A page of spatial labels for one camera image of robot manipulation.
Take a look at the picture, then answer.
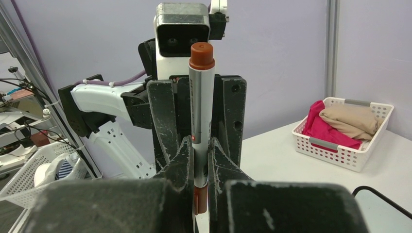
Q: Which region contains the marker pen white barrel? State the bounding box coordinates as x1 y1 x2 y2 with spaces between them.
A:
189 42 215 215

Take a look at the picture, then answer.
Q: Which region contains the pink cloth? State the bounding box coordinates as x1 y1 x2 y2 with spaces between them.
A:
302 100 362 150

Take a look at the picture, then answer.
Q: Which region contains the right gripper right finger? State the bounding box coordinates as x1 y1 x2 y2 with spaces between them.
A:
208 137 368 233

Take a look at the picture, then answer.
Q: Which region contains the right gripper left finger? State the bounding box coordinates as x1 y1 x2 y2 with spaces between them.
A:
22 136 195 233

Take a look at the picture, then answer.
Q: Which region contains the whiteboard with black frame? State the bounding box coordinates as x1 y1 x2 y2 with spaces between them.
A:
352 186 412 233

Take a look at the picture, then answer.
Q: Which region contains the white plastic basket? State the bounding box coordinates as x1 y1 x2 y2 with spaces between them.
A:
292 97 394 172

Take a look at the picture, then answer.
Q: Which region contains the beige folded cloth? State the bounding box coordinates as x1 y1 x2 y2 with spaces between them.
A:
319 104 383 140

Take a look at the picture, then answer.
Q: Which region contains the white basket off table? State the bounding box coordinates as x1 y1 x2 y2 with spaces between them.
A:
0 140 87 209

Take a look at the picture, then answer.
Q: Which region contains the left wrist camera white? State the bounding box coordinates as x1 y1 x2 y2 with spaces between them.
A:
152 0 229 80

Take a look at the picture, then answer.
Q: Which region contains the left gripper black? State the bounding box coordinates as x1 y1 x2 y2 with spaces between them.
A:
147 74 247 167

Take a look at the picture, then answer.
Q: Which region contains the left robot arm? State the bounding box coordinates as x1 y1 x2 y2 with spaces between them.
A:
58 38 247 187

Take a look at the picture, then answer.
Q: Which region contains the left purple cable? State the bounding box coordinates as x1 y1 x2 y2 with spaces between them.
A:
74 69 147 87

